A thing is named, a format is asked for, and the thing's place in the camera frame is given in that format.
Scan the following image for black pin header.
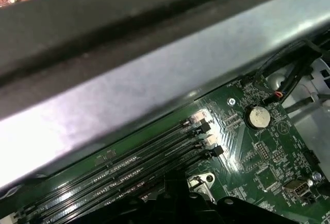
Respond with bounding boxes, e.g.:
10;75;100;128
255;143;270;162

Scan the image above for silver CPU socket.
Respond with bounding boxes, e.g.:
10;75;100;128
187;173;217;204

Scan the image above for internal USB port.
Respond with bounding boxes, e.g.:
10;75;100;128
282;180;310;199

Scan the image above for black connector coloured wires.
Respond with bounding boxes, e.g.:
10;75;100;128
262;90;284;105

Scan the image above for thin black cable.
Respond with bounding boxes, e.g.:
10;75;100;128
251;40;323;85

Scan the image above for green motherboard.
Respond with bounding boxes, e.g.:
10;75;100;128
0;74;330;224

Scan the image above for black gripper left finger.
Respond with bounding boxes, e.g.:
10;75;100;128
69;170;179;224

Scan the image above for silver coin battery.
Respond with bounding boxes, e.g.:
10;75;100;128
243;105;272;129

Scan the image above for small black board connector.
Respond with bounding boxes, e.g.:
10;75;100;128
303;194;317;205

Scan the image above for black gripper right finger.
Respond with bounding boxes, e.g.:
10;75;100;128
178;170;297;224

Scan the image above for thick black cable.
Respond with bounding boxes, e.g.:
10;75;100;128
279;51;325;106

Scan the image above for black fan connector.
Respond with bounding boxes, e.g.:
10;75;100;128
239;76;255;87

